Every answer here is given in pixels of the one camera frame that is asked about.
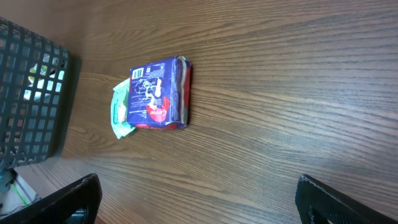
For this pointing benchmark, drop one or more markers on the teal wipes pack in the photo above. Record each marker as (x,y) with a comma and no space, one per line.
(119,124)

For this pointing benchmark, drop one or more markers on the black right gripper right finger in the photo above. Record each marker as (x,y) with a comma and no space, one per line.
(317,202)

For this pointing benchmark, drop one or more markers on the grey plastic basket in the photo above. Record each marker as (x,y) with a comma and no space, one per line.
(30,130)

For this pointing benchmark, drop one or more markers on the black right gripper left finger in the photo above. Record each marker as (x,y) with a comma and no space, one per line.
(78,202)

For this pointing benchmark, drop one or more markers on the purple pad package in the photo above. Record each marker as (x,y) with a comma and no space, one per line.
(159,94)

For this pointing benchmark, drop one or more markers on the green yellow snack pack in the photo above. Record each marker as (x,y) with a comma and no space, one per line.
(42,70)

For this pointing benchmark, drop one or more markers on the white tube gold cap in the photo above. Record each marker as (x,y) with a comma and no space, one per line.
(43,87)

